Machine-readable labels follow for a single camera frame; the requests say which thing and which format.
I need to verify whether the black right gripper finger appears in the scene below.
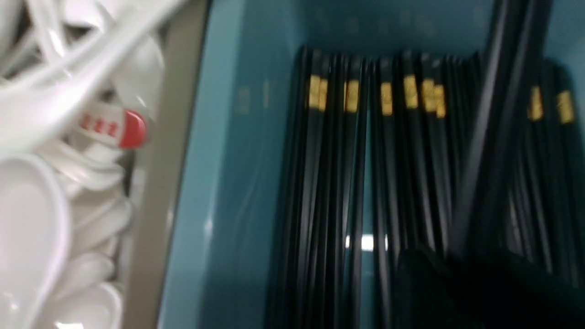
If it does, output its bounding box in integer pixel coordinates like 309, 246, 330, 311
395, 249, 585, 329

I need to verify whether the black chopstick gold band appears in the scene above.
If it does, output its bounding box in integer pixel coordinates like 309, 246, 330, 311
479, 0, 553, 255
450, 0, 529, 261

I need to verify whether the white red-tipped soup spoon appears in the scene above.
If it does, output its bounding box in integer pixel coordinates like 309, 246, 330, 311
74, 102, 149, 149

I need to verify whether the bundle of black chopsticks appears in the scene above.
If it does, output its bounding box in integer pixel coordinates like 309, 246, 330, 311
267, 46, 585, 329

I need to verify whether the blue plastic chopstick bin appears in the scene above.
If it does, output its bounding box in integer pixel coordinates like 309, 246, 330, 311
159, 0, 584, 329

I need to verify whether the olive plastic spoon bin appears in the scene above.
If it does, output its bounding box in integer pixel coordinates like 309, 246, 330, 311
120, 0, 213, 329

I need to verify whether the pile of white spoons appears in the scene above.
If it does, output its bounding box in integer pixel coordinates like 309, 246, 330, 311
1, 0, 186, 329

